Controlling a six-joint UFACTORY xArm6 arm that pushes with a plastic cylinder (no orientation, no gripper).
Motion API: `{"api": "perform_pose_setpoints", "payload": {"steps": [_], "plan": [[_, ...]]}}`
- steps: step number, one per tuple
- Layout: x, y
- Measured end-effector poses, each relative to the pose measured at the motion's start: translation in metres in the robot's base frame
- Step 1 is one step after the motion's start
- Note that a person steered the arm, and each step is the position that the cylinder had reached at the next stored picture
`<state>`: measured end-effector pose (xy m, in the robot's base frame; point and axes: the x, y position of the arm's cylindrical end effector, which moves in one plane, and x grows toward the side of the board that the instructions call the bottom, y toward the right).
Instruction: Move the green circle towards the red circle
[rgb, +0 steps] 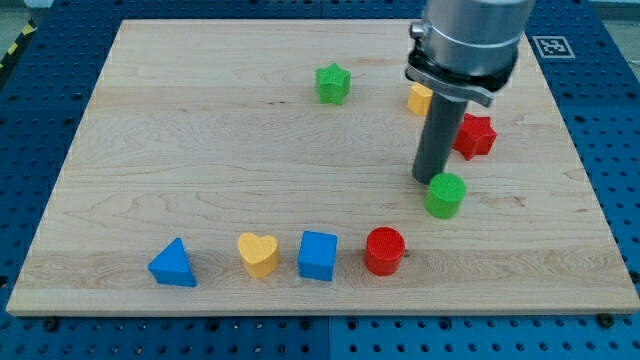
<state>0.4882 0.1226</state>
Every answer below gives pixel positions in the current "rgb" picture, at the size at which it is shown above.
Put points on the green cylinder block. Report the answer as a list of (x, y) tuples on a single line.
[(445, 194)]

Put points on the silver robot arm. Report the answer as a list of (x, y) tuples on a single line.
[(471, 37)]

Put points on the blue cube block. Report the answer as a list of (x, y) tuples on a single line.
[(317, 254)]

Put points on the red cylinder block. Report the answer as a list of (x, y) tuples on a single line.
[(385, 248)]

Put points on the yellow heart block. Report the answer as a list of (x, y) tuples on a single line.
[(260, 254)]

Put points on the wooden board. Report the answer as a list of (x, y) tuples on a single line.
[(207, 129)]

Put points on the green star block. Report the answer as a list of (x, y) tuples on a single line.
[(332, 84)]

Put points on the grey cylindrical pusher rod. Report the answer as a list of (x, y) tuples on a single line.
[(439, 133)]

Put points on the red star block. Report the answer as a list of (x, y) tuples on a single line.
[(476, 136)]

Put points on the blue triangle block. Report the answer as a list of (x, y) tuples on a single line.
[(172, 266)]

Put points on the black clamp with lever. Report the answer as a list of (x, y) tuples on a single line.
[(479, 89)]

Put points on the white fiducial marker tag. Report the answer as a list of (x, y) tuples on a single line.
[(553, 47)]

